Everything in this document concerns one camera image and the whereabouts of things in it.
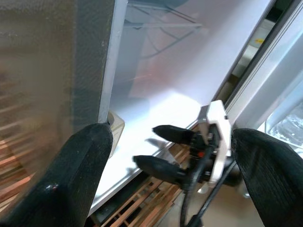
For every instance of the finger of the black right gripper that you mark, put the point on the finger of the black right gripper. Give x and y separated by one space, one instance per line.
175 134
161 169

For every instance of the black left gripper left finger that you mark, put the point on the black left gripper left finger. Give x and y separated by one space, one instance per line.
66 179

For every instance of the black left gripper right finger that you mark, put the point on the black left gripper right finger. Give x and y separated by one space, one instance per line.
272 179

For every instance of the clear fridge drawer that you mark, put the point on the clear fridge drawer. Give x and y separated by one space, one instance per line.
286 127

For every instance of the white fridge body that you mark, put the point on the white fridge body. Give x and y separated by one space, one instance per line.
272 71

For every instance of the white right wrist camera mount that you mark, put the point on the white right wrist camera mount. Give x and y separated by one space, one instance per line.
223 132

